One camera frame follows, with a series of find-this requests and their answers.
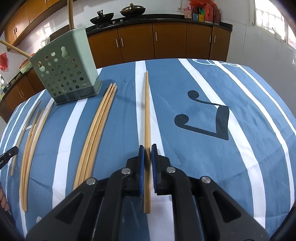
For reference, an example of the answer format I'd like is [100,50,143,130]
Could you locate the bamboo chopstick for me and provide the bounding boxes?
[20,110,41,187]
[10,125,32,177]
[79,83,115,186]
[22,108,47,210]
[23,101,55,212]
[143,71,152,214]
[84,86,118,180]
[16,100,42,149]
[73,83,112,190]
[67,0,75,30]
[0,40,32,59]

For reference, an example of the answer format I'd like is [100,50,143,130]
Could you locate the black wok with handle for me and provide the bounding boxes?
[90,10,115,26]

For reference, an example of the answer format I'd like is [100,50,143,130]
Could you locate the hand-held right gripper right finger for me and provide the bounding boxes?
[151,144,270,241]

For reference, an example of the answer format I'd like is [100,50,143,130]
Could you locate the green perforated utensil holder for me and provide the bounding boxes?
[29,26,102,106]

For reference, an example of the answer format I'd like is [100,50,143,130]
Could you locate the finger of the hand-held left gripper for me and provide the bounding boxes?
[0,146,19,165]

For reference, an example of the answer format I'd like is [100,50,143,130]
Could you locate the black kitchen countertop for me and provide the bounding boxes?
[0,19,233,99]

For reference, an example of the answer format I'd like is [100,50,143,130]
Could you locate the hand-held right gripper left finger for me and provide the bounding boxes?
[26,145,146,241]

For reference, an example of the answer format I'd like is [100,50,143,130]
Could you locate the brown wooden base cabinets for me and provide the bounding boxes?
[86,22,232,69]

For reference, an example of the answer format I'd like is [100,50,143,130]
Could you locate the window with white frame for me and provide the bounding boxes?
[251,0,296,50]

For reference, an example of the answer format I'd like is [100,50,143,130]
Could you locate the red packaged goods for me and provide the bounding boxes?
[184,0,222,25]

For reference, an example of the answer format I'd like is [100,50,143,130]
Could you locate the black wok with lid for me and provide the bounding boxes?
[120,3,147,18]

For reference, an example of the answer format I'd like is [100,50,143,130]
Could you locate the blue white striped tablecloth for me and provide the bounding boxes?
[0,58,296,241]

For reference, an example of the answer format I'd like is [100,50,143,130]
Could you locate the brown wooden wall cabinets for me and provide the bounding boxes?
[5,0,93,46]

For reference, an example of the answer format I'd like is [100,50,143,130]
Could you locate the brown wooden side cabinets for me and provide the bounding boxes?
[0,68,47,123]

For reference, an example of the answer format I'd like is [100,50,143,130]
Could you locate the person's left hand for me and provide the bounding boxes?
[0,181,10,211]

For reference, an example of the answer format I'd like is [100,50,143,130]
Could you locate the red plastic bag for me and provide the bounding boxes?
[0,53,9,71]

